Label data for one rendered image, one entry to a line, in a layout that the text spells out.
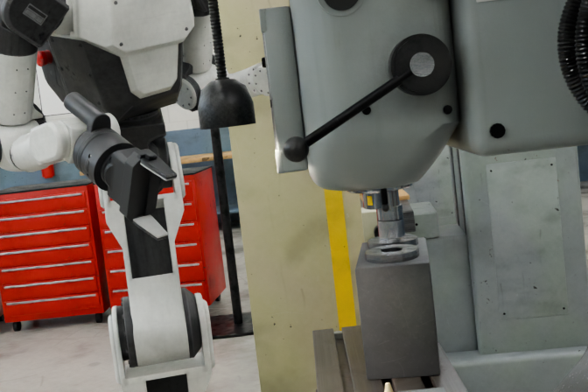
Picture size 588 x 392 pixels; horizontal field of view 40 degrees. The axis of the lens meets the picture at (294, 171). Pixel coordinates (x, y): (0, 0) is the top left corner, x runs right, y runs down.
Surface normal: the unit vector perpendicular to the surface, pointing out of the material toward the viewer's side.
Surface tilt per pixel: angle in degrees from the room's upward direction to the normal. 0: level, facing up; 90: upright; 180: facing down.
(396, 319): 90
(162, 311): 64
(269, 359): 90
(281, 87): 90
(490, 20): 90
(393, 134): 108
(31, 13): 119
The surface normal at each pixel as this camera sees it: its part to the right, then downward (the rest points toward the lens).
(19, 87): 0.66, 0.47
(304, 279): 0.00, 0.09
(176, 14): 0.75, 0.19
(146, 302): 0.12, -0.38
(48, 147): -0.72, 0.18
